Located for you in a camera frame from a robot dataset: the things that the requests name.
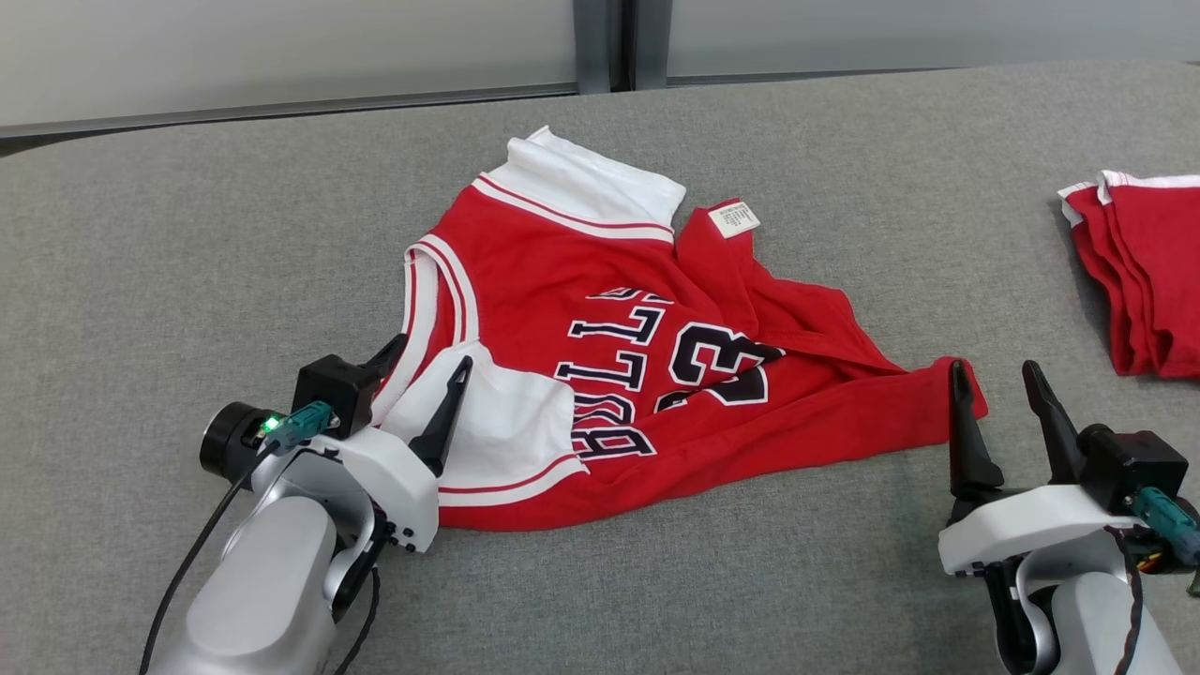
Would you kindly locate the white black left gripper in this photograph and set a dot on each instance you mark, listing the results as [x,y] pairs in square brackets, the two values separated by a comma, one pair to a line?
[394,478]

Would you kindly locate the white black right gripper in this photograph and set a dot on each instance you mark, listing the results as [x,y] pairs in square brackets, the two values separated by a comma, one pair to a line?
[1031,525]

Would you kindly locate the red white basketball jersey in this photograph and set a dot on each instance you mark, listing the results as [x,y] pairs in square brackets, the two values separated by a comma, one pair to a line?
[797,412]

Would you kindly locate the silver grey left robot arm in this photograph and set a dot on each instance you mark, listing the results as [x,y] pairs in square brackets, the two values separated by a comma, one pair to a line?
[262,581]

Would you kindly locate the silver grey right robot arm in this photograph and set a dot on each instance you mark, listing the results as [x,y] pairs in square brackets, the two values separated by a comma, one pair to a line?
[1087,619]

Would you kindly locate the folded red white garment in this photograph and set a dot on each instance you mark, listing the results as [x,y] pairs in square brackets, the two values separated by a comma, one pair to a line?
[1153,281]

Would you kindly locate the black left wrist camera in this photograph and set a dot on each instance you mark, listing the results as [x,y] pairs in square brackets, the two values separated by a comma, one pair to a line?
[333,389]

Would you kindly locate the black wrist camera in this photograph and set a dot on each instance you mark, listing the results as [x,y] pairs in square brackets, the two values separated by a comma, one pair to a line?
[333,389]
[1139,464]

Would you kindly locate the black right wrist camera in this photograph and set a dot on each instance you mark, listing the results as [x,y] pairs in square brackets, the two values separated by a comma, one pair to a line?
[1139,464]

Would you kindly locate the grey partition joint post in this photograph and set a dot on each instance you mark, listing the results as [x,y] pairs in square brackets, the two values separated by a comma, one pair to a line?
[592,47]

